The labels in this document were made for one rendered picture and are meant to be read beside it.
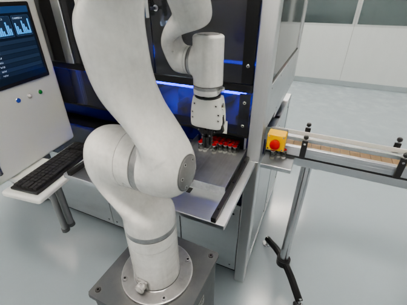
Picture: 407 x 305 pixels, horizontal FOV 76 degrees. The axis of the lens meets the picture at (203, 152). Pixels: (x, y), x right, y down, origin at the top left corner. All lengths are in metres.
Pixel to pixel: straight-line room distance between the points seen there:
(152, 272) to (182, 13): 0.58
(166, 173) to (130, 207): 0.16
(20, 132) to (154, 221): 0.98
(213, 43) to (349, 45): 5.00
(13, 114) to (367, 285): 2.10
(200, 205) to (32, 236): 1.64
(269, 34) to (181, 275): 0.79
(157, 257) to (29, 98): 1.03
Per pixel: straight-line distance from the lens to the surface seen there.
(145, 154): 0.43
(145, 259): 0.65
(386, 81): 5.83
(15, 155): 1.43
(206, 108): 0.76
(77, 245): 2.13
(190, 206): 0.92
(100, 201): 1.97
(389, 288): 2.08
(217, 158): 1.16
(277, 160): 1.19
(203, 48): 0.70
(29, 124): 1.45
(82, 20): 0.40
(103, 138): 0.53
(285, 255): 1.71
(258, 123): 1.07
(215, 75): 0.72
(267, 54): 0.99
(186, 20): 0.61
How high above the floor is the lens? 1.51
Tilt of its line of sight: 31 degrees down
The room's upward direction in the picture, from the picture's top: straight up
